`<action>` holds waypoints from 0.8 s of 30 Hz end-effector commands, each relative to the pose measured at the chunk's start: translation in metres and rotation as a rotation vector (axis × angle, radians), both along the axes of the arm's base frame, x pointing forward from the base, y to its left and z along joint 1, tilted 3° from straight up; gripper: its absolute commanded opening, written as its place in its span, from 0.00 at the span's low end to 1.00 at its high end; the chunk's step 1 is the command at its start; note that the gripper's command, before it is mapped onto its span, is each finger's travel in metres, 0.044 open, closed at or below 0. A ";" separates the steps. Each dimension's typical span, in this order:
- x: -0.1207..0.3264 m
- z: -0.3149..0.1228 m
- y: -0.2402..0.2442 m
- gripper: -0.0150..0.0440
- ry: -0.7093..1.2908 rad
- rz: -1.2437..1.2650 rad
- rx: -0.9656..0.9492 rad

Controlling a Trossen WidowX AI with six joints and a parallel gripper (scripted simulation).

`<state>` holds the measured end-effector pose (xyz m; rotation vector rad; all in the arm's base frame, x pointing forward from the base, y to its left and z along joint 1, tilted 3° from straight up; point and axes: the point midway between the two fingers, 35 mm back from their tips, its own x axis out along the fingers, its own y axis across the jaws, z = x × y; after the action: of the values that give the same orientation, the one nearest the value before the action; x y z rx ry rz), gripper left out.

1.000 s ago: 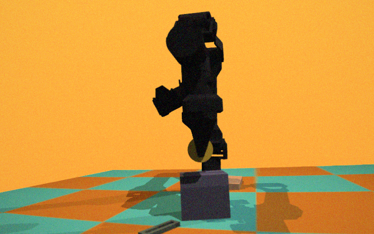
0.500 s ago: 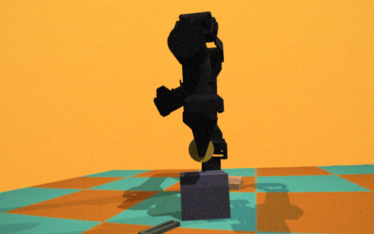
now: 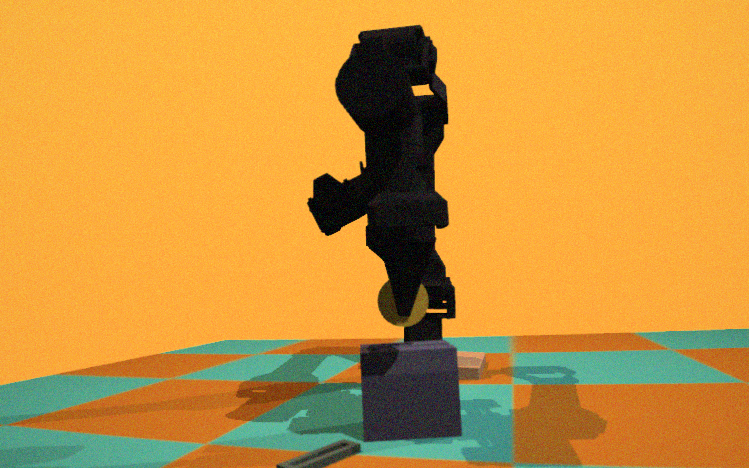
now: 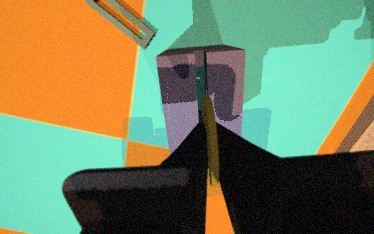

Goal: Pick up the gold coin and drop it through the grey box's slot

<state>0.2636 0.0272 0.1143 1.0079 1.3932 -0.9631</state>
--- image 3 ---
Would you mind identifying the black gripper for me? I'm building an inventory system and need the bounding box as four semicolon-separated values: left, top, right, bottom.
365;144;450;317

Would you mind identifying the gold coin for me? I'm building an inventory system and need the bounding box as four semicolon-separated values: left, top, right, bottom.
377;279;429;327

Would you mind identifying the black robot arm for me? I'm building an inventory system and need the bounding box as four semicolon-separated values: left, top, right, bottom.
307;24;456;342

